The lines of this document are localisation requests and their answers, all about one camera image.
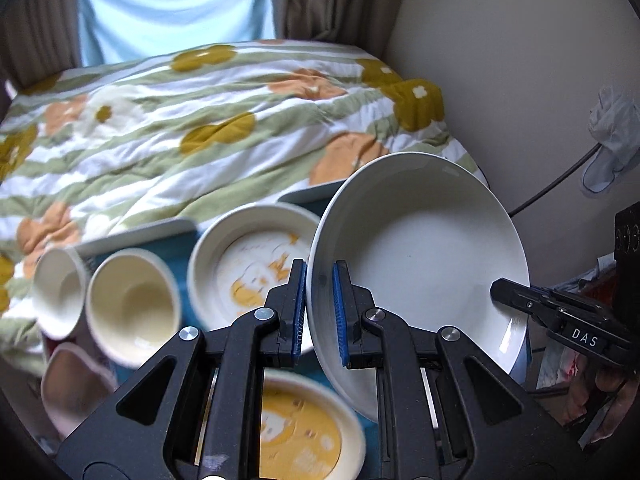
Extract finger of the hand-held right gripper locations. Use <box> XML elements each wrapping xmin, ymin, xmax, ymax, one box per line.
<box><xmin>491</xmin><ymin>278</ymin><xmax>633</xmax><ymax>368</ymax></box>
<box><xmin>529</xmin><ymin>285</ymin><xmax>622</xmax><ymax>332</ymax></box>

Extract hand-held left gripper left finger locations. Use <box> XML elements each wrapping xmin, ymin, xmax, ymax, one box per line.
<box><xmin>55</xmin><ymin>259</ymin><xmax>308</xmax><ymax>480</ymax></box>

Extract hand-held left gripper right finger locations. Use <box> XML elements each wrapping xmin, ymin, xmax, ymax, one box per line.
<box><xmin>332</xmin><ymin>260</ymin><xmax>587</xmax><ymax>480</ymax></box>

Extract white plate with duck print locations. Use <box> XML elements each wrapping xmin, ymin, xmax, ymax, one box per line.
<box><xmin>187</xmin><ymin>203</ymin><xmax>322</xmax><ymax>358</ymax></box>

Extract large plain white plate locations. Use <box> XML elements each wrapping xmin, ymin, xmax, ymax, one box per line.
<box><xmin>306</xmin><ymin>151</ymin><xmax>532</xmax><ymax>423</ymax></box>

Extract yellow plate with duck print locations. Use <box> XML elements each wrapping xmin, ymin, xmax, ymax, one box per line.
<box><xmin>257</xmin><ymin>367</ymin><xmax>366</xmax><ymax>480</ymax></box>

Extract pink bowl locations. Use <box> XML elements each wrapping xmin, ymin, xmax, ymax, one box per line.
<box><xmin>40</xmin><ymin>341</ymin><xmax>120</xmax><ymax>438</ymax></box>

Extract person's right hand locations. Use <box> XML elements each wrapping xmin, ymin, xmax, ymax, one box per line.
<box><xmin>567</xmin><ymin>360</ymin><xmax>640</xmax><ymax>446</ymax></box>

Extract blue patterned cloth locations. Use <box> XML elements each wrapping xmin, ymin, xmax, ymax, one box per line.
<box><xmin>42</xmin><ymin>220</ymin><xmax>532</xmax><ymax>461</ymax></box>

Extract white tray table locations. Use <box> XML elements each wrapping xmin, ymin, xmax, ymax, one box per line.
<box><xmin>72</xmin><ymin>180</ymin><xmax>351</xmax><ymax>261</ymax></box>

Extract floral printed blanket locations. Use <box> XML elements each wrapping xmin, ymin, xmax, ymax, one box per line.
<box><xmin>0</xmin><ymin>40</ymin><xmax>490</xmax><ymax>376</ymax></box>

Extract light blue sheer curtain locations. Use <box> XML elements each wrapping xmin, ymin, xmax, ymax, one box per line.
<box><xmin>77</xmin><ymin>0</ymin><xmax>281</xmax><ymax>68</ymax></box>

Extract black cable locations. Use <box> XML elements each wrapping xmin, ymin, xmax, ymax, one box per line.
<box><xmin>509</xmin><ymin>141</ymin><xmax>603</xmax><ymax>213</ymax></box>

